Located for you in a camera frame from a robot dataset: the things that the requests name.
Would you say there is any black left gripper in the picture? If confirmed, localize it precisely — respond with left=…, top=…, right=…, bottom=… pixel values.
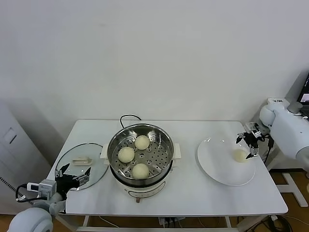
left=55, top=163, right=92, bottom=201

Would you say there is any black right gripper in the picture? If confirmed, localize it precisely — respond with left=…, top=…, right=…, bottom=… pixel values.
left=236, top=132, right=260, bottom=160

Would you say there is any round white steamed baozi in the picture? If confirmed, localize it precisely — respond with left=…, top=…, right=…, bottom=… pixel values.
left=131, top=163, right=150, bottom=180
left=134, top=135, right=150, bottom=150
left=232, top=149, right=248, bottom=163
left=117, top=147, right=135, bottom=163

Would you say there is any glass lid with cream handle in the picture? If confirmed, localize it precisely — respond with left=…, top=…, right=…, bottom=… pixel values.
left=55, top=143, right=109, bottom=189

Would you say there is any stainless steel steamer basket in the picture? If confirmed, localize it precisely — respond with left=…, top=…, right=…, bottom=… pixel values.
left=100, top=123, right=181, bottom=187

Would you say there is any white round plate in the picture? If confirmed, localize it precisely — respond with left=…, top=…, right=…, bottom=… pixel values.
left=197, top=136, right=256, bottom=187

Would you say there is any grey round desk object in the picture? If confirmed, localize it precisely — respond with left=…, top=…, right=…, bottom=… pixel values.
left=288, top=101, right=304, bottom=113

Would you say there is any white desk foot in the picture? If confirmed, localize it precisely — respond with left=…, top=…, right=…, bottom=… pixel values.
left=275, top=172, right=309, bottom=208

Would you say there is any white cabinet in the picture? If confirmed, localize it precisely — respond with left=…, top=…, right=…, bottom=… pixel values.
left=0, top=99, right=53, bottom=216

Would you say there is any cream electric cooker base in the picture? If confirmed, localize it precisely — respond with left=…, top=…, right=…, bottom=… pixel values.
left=104, top=158, right=181, bottom=203

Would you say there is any dark laptop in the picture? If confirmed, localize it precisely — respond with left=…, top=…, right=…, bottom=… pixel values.
left=297, top=71, right=309, bottom=114

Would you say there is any white power strip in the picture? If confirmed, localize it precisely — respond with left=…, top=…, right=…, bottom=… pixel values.
left=158, top=217, right=185, bottom=228

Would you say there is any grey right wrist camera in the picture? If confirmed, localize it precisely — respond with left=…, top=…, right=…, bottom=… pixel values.
left=245, top=122, right=263, bottom=136

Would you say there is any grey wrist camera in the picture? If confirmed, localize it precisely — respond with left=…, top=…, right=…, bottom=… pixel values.
left=38, top=180, right=58, bottom=198
left=245, top=122, right=263, bottom=136

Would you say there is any black hub cable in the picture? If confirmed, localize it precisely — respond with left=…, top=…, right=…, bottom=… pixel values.
left=264, top=146, right=273, bottom=166

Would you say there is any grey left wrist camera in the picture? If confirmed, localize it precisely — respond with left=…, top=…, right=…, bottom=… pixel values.
left=38, top=180, right=58, bottom=198

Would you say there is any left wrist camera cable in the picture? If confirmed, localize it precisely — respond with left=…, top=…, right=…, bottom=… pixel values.
left=15, top=183, right=41, bottom=203

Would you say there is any black cooker power cable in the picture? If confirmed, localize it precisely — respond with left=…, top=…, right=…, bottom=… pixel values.
left=120, top=114, right=142, bottom=130

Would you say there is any white table frame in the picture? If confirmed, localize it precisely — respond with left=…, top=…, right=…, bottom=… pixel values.
left=54, top=214, right=272, bottom=232

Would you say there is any black floor cable coil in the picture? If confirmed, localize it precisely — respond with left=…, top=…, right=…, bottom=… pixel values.
left=262, top=214, right=294, bottom=232

